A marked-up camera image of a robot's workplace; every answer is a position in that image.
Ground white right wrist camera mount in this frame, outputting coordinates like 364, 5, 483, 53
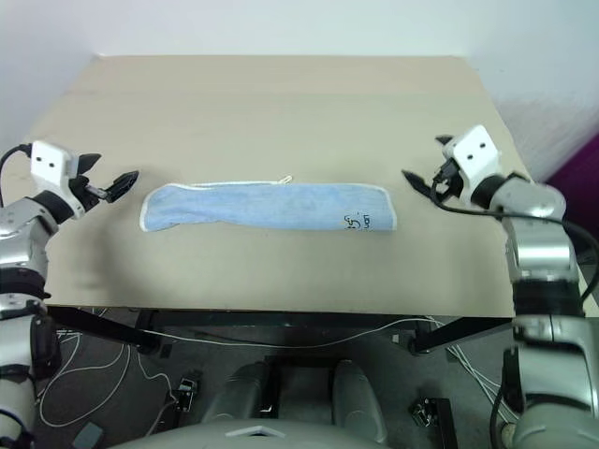
441, 123, 503, 208

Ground black caster clamp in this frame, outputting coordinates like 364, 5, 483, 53
174, 369, 203, 413
408, 397, 459, 449

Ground grey rounded leg cover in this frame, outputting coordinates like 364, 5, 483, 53
200, 361, 278, 423
330, 359, 390, 443

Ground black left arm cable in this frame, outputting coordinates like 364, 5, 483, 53
0, 144, 34, 208

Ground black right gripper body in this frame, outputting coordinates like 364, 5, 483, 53
431, 158, 465, 205

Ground light blue towel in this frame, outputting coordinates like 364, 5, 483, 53
138, 174, 400, 234

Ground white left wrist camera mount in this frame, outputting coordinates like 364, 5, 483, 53
29, 139, 88, 219

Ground grey floor pedal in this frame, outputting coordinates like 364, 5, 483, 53
73, 422, 105, 449

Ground long white cable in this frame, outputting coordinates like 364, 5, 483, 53
139, 316, 446, 350

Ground looped white floor cable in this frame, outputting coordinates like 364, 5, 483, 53
36, 326, 181, 427

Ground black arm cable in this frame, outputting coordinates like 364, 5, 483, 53
0, 144, 34, 208
430, 179, 599, 301

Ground grey robot torso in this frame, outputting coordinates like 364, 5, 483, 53
106, 417, 390, 449

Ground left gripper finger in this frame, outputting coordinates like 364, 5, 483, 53
77, 152, 103, 179
104, 170, 141, 203

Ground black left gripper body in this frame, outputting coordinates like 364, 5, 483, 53
68, 174, 110, 211

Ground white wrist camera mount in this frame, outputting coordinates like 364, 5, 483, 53
29, 139, 88, 219
441, 123, 503, 208

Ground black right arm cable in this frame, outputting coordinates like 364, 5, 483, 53
430, 179, 599, 301

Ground bundled white floor cables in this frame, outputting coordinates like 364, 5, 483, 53
443, 344, 512, 423

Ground purple object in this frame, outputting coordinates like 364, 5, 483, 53
544, 135, 599, 189

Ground black table frame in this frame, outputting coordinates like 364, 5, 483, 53
46, 305, 517, 357

